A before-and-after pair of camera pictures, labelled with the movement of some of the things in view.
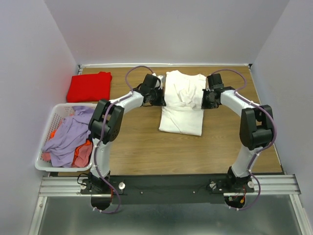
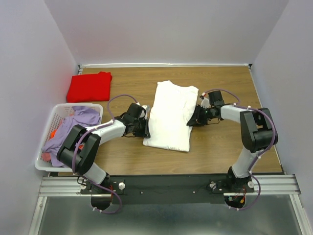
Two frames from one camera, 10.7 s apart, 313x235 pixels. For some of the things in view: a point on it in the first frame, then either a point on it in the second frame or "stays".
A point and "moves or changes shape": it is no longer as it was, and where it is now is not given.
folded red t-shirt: [91, 88] stays
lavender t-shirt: [61, 145] stays
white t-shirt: [183, 112] moves or changes shape
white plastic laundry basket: [59, 112] stays
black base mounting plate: [167, 189] stays
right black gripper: [205, 105] -> [197, 120]
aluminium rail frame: [267, 184] stays
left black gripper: [161, 102] -> [145, 132]
